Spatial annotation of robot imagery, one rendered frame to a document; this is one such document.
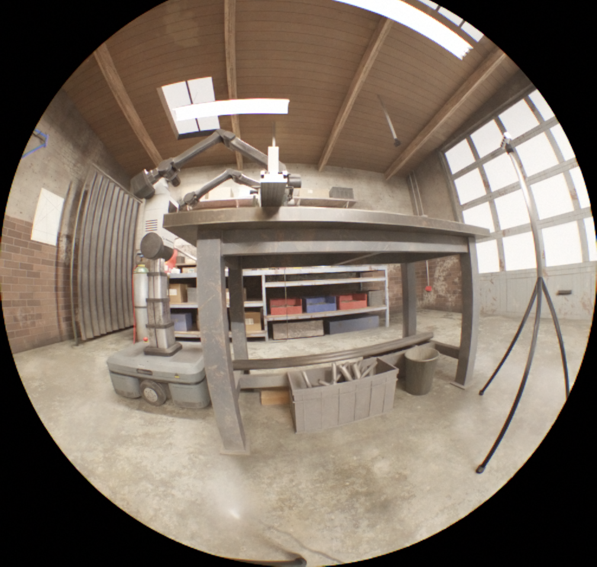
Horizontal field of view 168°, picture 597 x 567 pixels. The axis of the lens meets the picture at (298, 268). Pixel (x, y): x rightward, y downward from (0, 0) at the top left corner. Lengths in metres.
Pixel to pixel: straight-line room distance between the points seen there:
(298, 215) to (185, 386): 0.94
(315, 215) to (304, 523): 0.91
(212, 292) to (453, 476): 1.00
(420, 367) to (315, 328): 1.60
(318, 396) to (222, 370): 0.40
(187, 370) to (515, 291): 3.46
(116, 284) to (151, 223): 2.21
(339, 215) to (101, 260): 2.94
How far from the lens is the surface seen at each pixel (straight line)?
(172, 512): 0.79
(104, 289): 3.21
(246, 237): 0.66
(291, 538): 0.69
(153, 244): 1.27
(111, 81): 2.96
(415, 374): 1.17
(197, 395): 1.12
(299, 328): 2.43
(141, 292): 2.53
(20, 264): 2.85
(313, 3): 2.43
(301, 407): 0.88
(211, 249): 0.65
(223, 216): 0.61
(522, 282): 3.20
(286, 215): 0.60
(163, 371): 1.14
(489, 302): 3.45
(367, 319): 2.73
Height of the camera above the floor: 0.65
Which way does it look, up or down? 4 degrees up
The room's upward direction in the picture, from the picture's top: 3 degrees counter-clockwise
